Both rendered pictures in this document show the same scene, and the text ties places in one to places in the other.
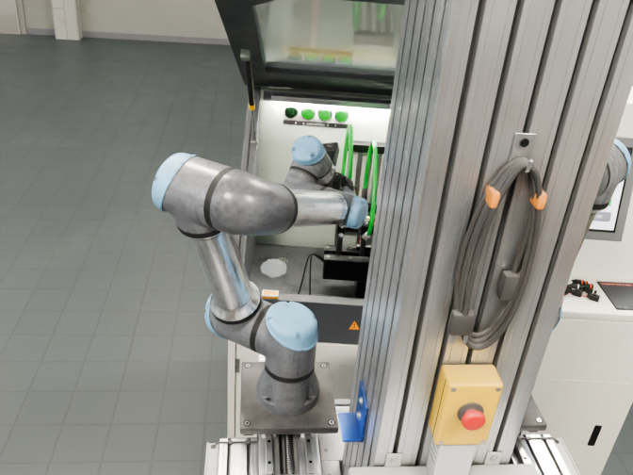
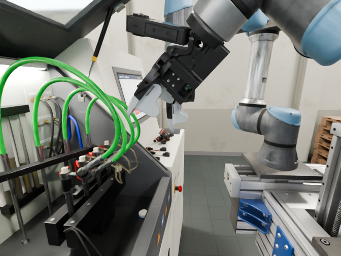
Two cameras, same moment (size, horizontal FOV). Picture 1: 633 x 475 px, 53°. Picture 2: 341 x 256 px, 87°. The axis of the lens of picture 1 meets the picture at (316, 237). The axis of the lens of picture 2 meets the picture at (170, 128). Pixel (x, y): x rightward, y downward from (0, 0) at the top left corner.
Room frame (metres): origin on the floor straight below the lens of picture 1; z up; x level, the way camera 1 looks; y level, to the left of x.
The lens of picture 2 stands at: (1.50, 0.32, 1.37)
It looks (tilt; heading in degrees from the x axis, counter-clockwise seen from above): 15 degrees down; 281
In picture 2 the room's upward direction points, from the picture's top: straight up
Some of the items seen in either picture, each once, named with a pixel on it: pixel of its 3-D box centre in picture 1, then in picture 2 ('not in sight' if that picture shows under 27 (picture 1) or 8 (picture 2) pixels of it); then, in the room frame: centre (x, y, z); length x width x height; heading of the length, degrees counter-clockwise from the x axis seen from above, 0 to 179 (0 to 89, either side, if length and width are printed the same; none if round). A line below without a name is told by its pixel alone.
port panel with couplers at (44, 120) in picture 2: not in sight; (47, 121); (2.16, -0.31, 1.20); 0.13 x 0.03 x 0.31; 92
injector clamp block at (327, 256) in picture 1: (370, 272); (95, 206); (1.89, -0.20, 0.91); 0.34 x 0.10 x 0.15; 92
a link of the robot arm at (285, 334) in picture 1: (288, 336); not in sight; (1.13, 0.04, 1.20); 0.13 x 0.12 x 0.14; 63
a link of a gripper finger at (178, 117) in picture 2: not in sight; (177, 118); (1.58, -0.20, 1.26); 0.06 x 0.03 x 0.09; 2
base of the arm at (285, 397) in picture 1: (288, 377); not in sight; (1.13, 0.04, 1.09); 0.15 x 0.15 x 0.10
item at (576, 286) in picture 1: (563, 284); (164, 136); (1.76, -0.82, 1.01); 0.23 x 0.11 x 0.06; 92
